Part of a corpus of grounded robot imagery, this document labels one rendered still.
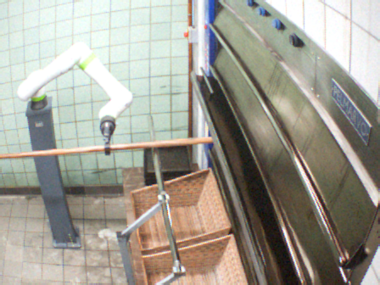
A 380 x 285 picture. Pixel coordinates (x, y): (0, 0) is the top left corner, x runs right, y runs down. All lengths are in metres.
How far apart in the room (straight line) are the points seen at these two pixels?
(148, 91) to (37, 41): 1.09
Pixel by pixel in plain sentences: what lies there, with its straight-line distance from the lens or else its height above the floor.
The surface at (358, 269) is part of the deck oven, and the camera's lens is 1.04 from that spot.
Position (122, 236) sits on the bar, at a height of 0.95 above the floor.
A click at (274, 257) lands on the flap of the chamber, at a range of 1.49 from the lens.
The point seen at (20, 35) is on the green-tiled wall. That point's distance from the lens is 3.51.
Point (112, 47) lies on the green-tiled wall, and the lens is 3.47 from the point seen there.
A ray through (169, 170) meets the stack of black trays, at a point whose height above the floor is 0.79.
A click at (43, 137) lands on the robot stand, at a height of 1.00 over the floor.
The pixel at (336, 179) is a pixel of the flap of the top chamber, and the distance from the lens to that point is 1.17.
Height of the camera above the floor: 2.46
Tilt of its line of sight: 31 degrees down
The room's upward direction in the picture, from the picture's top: straight up
